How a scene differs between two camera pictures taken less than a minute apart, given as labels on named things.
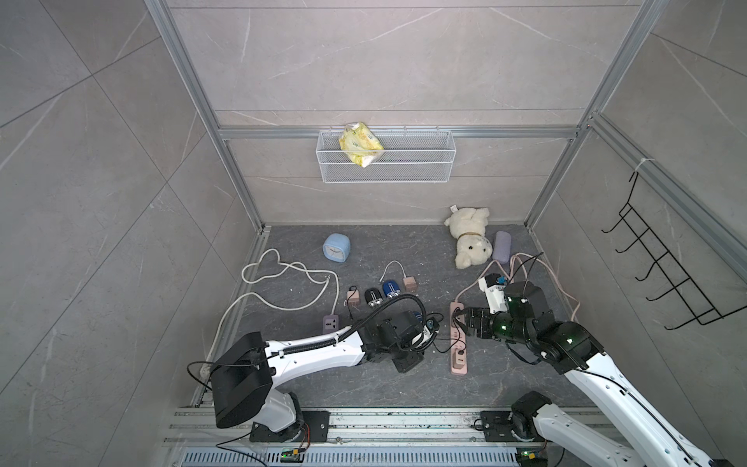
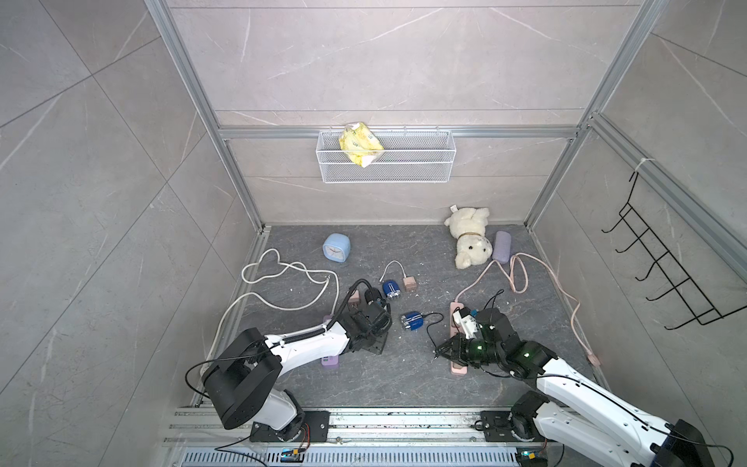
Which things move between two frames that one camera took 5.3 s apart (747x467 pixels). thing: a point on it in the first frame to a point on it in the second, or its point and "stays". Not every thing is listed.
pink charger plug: x=409 y=284 stays
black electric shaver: x=373 y=297 stays
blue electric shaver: x=391 y=289 stays
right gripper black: x=480 y=314 to x=456 y=348
